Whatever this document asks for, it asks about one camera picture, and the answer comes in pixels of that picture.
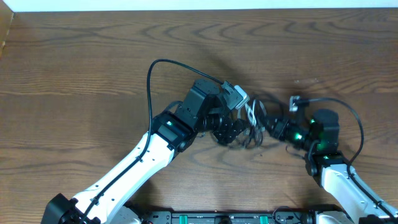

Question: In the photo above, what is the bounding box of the black usb cable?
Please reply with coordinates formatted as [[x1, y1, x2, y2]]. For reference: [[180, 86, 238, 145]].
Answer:
[[217, 93, 287, 150]]

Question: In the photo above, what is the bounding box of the white usb cable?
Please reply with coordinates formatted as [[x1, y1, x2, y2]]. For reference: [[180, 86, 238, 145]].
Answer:
[[244, 98, 268, 131]]

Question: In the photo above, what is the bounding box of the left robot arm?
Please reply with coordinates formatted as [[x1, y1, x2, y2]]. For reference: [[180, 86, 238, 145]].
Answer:
[[41, 79, 249, 223]]

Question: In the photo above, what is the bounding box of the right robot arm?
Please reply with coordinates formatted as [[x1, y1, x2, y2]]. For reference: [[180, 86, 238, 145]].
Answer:
[[264, 109, 397, 223]]

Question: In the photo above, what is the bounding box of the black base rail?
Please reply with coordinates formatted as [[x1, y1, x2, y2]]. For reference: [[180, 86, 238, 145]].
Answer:
[[124, 202, 352, 224]]

